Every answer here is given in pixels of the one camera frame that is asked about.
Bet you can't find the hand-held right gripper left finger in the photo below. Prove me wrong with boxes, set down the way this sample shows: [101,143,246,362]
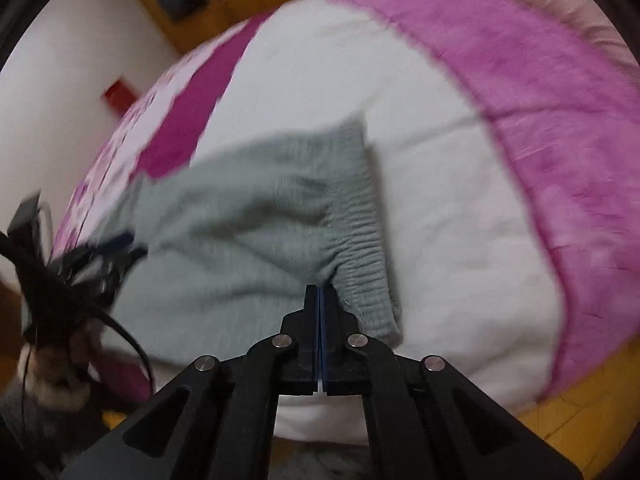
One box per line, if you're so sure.
[60,284,321,480]

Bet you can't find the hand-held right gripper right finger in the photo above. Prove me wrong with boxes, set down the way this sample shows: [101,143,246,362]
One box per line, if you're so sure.
[320,284,585,480]

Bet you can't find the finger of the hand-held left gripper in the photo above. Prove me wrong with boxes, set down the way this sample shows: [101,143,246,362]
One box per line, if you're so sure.
[55,230,148,306]

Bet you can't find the grey pants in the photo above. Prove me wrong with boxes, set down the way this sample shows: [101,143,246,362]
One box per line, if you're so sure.
[97,117,406,396]

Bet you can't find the person's left forearm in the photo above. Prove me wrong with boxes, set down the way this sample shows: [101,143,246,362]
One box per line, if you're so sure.
[0,360,101,480]

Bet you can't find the person's left hand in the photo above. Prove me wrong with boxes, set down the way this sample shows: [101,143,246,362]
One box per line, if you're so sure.
[30,332,103,378]

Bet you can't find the pink and white blanket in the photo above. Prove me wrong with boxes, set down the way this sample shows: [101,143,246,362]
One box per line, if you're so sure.
[50,0,640,446]

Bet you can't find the black cable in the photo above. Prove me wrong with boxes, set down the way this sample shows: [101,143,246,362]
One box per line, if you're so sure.
[20,305,153,401]

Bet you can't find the red wall object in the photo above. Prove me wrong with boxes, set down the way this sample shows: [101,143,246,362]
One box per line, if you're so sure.
[104,76,141,111]

